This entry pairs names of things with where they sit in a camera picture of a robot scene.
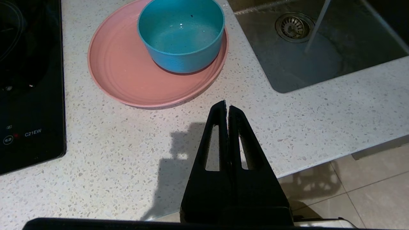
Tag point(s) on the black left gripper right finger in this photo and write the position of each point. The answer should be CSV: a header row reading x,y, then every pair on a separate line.
x,y
258,191

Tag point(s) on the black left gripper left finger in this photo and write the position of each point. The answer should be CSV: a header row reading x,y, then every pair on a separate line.
x,y
207,191

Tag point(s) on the stainless steel sink basin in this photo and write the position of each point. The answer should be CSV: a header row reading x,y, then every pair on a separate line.
x,y
351,48

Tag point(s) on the pink plate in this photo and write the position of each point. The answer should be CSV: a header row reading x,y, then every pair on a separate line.
x,y
121,70

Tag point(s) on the teal bowl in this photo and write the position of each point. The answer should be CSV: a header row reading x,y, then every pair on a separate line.
x,y
182,38

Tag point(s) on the round metal drain strainer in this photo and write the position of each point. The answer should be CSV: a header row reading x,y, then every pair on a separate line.
x,y
294,27

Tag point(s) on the running water stream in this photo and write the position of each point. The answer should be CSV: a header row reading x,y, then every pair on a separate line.
x,y
316,27

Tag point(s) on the black induction cooktop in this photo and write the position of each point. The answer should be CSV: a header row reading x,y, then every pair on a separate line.
x,y
32,80

